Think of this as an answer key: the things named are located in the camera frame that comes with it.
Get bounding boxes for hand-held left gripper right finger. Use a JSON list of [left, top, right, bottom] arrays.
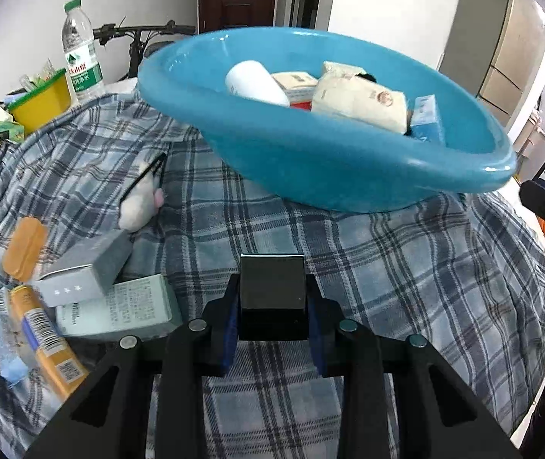
[[303, 272, 526, 459]]

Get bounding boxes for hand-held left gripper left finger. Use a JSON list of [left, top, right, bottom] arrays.
[[24, 272, 242, 459]]

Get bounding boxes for black box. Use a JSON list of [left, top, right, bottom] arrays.
[[238, 253, 311, 342]]

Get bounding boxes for blue plastic basin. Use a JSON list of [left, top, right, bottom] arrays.
[[137, 27, 518, 213]]

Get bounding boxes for large cream paper packet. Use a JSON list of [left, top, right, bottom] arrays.
[[311, 73, 409, 135]]

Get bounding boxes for white plastic bottle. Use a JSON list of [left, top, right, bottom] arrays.
[[225, 60, 291, 107]]

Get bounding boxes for cream box orange stripe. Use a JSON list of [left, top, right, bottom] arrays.
[[271, 71, 323, 111]]

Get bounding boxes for small cream paper packet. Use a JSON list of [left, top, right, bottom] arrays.
[[322, 60, 366, 80]]

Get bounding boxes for blue plaid cloth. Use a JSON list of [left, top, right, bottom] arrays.
[[0, 91, 545, 459]]

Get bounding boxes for mint green box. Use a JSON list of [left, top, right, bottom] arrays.
[[55, 274, 183, 340]]

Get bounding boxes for blue white printed box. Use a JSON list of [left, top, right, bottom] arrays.
[[408, 94, 446, 147]]

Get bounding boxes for white plush toy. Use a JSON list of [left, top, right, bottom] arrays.
[[118, 160, 165, 231]]

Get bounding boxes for grey rectangular box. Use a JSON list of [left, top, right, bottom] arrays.
[[33, 229, 133, 308]]

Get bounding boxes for black thin-framed glasses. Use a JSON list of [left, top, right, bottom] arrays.
[[119, 153, 168, 202]]

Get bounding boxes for gold grey refrigerator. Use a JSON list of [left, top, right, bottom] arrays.
[[437, 0, 545, 127]]

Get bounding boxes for orange tube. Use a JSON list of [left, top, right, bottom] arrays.
[[8, 284, 89, 400]]

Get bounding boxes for orange translucent case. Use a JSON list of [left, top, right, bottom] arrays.
[[3, 216, 48, 280]]

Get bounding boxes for light blue packet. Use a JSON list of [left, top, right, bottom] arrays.
[[0, 287, 29, 383]]

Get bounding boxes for yellow container green rim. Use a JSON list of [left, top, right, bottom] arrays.
[[7, 68, 72, 135]]

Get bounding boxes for black bicycle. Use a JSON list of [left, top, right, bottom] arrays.
[[93, 20, 197, 80]]

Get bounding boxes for clear water bottle green cap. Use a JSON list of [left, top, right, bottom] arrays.
[[62, 0, 105, 102]]

